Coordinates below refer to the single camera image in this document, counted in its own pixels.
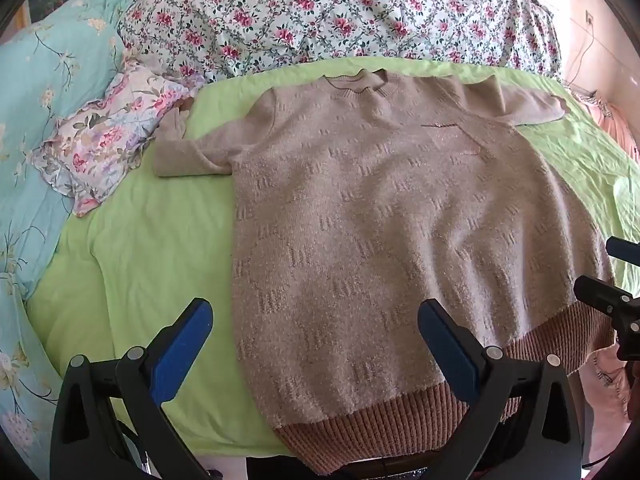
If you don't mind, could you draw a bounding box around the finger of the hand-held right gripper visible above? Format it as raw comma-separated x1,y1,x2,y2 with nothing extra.
606,236,640,264
574,275,640,361

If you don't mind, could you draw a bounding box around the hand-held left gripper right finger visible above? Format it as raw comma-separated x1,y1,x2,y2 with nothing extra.
417,299,586,480

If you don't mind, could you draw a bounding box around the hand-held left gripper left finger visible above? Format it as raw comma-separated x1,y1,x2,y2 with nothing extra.
50,298,216,480

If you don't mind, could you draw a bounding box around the beige knitted sweater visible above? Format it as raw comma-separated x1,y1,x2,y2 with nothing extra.
152,69,618,476

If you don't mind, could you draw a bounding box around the pink patterned cloth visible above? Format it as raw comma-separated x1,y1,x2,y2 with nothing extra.
592,345,633,418

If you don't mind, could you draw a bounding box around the green bed sheet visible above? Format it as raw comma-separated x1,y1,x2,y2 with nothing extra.
25,57,640,461

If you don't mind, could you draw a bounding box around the pink ruffled cloth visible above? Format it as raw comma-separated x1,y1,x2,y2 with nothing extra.
565,80,640,161

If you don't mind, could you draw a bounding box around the ruffled floral pillow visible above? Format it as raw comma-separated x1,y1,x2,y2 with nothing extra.
30,60,201,218

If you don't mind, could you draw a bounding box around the teal floral quilt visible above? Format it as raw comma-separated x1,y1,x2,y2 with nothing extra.
0,0,146,461

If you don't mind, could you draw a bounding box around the white rose print quilt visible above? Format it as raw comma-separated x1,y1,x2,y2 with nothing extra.
117,0,563,86

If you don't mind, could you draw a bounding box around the thin wall cable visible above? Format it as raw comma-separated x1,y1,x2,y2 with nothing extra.
565,22,598,86

